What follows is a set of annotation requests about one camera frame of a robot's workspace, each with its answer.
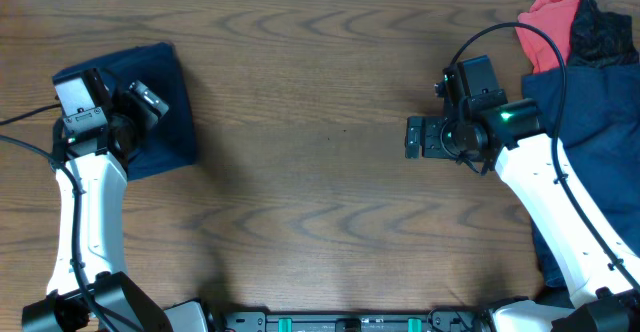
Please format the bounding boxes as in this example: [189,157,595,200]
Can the navy blue shorts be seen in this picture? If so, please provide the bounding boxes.
[51,41,198,182]

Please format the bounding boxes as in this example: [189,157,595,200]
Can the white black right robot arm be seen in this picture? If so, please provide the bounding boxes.
[405,98,639,331]

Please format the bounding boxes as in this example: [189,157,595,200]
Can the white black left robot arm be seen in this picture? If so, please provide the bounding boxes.
[22,78,172,331]

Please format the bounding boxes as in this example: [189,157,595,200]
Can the blue denim jeans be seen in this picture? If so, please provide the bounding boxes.
[520,62,640,289]

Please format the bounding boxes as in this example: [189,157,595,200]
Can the red cloth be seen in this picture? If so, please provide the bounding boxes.
[516,0,582,74]

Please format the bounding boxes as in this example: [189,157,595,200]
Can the black patterned garment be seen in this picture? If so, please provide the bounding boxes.
[558,0,639,68]

